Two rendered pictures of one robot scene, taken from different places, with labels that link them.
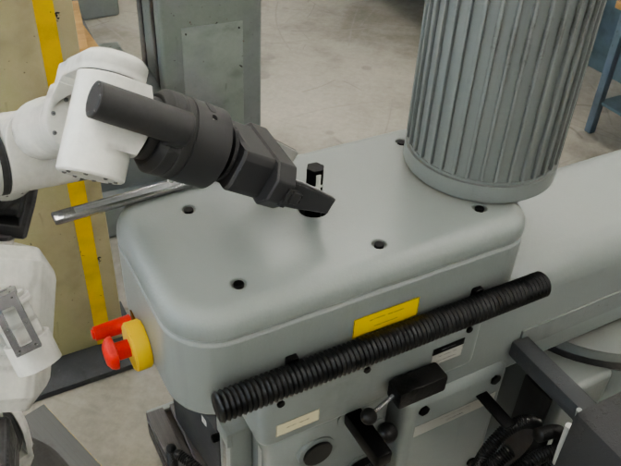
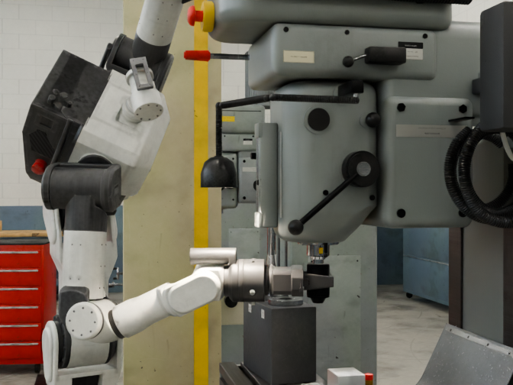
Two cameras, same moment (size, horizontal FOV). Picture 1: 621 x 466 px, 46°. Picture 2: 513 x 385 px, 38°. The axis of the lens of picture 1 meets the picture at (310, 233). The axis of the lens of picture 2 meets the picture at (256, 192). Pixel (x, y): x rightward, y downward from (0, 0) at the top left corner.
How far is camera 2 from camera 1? 1.31 m
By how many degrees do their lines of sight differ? 41
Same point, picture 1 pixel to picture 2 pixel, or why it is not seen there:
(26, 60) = (182, 202)
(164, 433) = (230, 368)
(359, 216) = not seen: outside the picture
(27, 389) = (136, 149)
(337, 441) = (334, 119)
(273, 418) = (281, 41)
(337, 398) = (327, 49)
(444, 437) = (427, 157)
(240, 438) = (269, 131)
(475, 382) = (443, 102)
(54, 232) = (176, 363)
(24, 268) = not seen: hidden behind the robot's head
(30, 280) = not seen: hidden behind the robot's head
